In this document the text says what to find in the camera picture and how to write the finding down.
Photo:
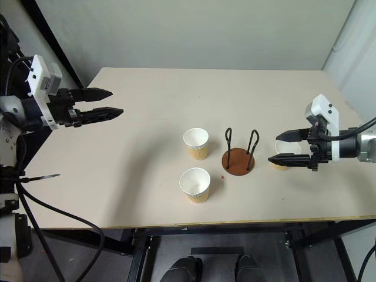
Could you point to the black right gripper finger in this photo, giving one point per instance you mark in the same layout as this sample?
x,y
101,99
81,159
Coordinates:
x,y
293,136
290,160

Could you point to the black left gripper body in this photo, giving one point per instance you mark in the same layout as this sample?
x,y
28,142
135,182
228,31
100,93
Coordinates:
x,y
60,107

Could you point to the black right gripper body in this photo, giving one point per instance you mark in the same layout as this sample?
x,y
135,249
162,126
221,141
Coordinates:
x,y
321,148

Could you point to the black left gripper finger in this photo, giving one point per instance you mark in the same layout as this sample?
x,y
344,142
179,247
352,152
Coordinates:
x,y
94,94
101,114

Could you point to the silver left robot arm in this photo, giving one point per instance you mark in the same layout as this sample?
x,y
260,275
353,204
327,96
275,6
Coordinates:
x,y
11,106

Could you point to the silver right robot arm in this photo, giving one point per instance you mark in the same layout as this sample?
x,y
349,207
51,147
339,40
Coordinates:
x,y
365,147

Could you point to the ribbed tan paper cup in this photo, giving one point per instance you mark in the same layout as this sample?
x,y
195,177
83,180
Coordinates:
x,y
289,147
198,151
199,195

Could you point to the black mechanical structure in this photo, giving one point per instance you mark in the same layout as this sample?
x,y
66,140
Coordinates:
x,y
10,41

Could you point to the dark rounded shape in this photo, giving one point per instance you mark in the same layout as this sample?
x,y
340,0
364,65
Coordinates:
x,y
182,270
249,268

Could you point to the black flat bar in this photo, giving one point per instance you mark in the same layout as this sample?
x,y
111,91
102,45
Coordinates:
x,y
217,251

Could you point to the white and black robot torso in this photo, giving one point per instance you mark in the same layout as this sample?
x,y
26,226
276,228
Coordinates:
x,y
10,235

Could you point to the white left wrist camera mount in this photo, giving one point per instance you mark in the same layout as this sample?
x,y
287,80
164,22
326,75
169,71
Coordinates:
x,y
39,77

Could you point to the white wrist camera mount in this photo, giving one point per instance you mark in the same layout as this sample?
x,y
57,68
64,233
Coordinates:
x,y
323,107
39,77

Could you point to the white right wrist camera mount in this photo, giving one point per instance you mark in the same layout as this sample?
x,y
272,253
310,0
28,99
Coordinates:
x,y
323,107

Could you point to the black diagonal wall strip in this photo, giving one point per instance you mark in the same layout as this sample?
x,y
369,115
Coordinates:
x,y
55,47

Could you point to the black metal table frame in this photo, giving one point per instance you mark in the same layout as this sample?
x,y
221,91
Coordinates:
x,y
311,238

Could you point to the white wall panel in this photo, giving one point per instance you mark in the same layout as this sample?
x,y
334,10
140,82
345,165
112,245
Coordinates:
x,y
352,73

